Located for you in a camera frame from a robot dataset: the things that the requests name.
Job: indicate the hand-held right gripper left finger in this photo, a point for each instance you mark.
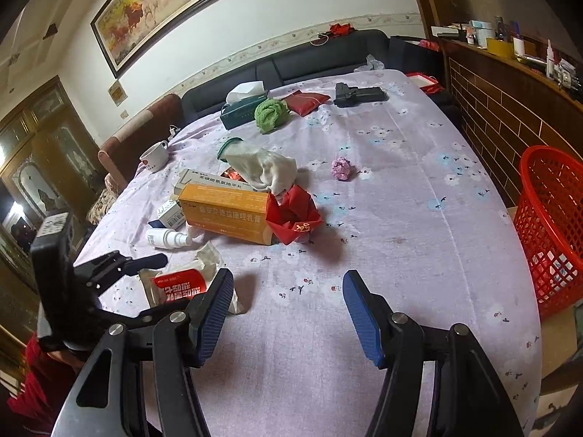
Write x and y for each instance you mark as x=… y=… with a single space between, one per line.
x=213 y=316

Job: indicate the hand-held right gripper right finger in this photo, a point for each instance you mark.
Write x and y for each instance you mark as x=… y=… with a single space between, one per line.
x=362 y=321

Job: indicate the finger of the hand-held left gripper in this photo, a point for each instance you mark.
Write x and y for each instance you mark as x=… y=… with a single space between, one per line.
x=145 y=262
x=136 y=320

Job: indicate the white plastic bag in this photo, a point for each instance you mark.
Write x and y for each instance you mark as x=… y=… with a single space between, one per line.
x=209 y=259

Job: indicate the white knit glove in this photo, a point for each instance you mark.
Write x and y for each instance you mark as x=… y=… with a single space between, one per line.
x=268 y=168

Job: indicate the red plastic basket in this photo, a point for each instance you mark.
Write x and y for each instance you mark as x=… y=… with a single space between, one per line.
x=553 y=227

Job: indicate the person's left forearm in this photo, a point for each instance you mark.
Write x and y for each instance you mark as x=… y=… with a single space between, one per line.
x=41 y=382

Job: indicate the white spray bottle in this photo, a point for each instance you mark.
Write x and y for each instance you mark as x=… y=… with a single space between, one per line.
x=164 y=238

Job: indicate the red printed wipes packet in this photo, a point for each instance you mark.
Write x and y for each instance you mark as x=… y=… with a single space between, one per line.
x=180 y=287

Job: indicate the small white box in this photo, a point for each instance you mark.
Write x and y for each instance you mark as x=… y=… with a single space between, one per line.
x=171 y=215

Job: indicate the orange cardboard box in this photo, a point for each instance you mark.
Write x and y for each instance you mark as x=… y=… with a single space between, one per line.
x=223 y=214

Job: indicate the white medicine box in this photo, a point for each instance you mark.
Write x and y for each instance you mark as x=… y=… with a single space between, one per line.
x=196 y=180

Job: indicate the white cup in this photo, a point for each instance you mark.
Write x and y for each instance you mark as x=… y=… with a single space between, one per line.
x=152 y=157

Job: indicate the floral pink tablecloth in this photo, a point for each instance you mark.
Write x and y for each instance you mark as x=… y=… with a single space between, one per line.
x=387 y=218

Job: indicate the red foil bag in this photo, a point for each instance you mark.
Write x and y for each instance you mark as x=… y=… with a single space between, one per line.
x=294 y=216

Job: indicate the wooden glass-door cabinet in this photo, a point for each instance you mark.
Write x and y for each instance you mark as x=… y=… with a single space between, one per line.
x=54 y=145

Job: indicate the white charger plug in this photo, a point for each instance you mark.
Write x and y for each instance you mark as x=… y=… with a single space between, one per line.
x=174 y=132

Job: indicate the brown upholstered chair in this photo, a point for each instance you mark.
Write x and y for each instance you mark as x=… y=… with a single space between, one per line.
x=136 y=127

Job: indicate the pink crumpled paper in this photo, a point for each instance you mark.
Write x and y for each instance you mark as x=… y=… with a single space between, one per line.
x=343 y=169

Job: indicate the green tissue box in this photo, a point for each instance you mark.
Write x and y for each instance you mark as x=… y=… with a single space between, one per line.
x=241 y=114

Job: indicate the green towel ball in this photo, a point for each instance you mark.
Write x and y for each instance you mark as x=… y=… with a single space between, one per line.
x=271 y=116

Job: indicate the flat red packet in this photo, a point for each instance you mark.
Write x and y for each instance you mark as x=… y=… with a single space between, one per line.
x=305 y=103

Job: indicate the black toy gun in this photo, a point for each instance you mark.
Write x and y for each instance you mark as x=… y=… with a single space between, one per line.
x=360 y=95

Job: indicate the wooden brick-pattern counter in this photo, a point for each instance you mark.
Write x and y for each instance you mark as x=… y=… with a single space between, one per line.
x=492 y=109

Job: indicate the black leather sofa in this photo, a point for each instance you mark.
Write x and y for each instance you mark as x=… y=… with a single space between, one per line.
x=296 y=54

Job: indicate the clear plastic bag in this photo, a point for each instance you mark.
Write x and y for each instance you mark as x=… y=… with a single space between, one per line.
x=371 y=64

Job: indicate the framed horse painting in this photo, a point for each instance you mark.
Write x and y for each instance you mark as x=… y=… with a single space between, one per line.
x=159 y=4

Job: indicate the red knot ornament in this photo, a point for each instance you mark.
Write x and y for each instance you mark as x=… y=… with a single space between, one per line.
x=341 y=29

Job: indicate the row of assorted toiletries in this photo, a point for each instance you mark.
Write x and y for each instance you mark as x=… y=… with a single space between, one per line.
x=501 y=41

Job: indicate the yellow wall plaque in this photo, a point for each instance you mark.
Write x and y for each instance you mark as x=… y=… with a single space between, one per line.
x=117 y=90

